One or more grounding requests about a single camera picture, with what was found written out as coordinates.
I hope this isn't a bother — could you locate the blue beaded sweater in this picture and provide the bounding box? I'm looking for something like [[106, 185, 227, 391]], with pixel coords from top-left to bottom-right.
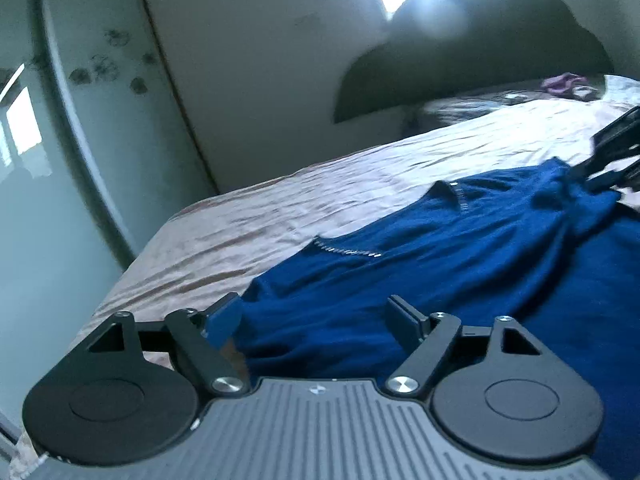
[[234, 159, 639, 479]]

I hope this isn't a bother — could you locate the purple crumpled garment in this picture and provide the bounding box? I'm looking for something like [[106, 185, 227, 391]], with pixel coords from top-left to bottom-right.
[[541, 73, 600, 102]]

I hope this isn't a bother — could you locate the pink wrinkled bed sheet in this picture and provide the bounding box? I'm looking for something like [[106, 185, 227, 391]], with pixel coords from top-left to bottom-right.
[[14, 86, 640, 480]]

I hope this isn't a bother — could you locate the dark scalloped headboard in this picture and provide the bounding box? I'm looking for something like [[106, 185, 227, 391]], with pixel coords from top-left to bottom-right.
[[333, 0, 613, 124]]

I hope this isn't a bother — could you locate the patterned pillow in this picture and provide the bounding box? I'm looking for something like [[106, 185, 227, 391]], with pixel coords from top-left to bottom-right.
[[401, 75, 606, 138]]

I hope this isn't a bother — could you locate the glass wardrobe sliding door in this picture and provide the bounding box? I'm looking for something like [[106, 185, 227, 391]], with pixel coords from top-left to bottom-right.
[[1, 0, 213, 425]]

